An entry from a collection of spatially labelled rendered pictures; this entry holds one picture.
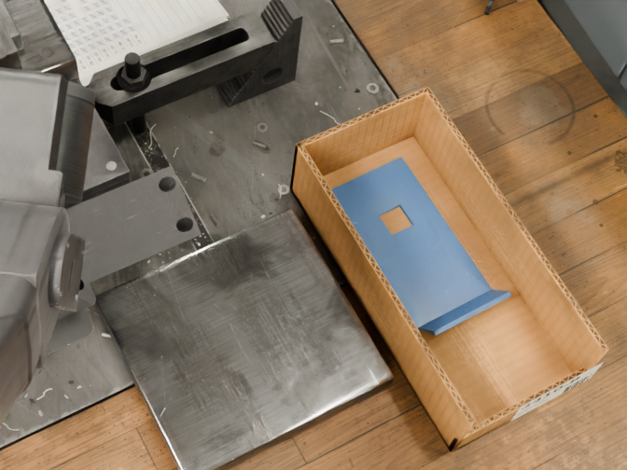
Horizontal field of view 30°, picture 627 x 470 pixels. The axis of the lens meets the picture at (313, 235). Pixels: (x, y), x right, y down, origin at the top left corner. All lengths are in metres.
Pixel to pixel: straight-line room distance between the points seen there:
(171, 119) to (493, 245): 0.28
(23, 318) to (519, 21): 0.68
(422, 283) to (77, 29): 0.34
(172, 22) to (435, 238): 0.28
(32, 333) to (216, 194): 0.46
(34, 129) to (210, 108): 0.42
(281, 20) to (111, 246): 0.34
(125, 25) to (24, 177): 0.41
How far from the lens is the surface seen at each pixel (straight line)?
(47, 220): 0.53
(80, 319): 0.71
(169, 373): 0.87
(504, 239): 0.92
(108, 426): 0.88
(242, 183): 0.95
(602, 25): 1.17
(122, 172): 0.86
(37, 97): 0.59
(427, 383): 0.86
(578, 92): 1.05
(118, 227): 0.66
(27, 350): 0.51
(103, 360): 0.89
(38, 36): 0.74
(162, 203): 0.67
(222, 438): 0.85
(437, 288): 0.92
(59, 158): 0.60
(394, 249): 0.93
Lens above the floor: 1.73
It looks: 63 degrees down
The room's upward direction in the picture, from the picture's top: 10 degrees clockwise
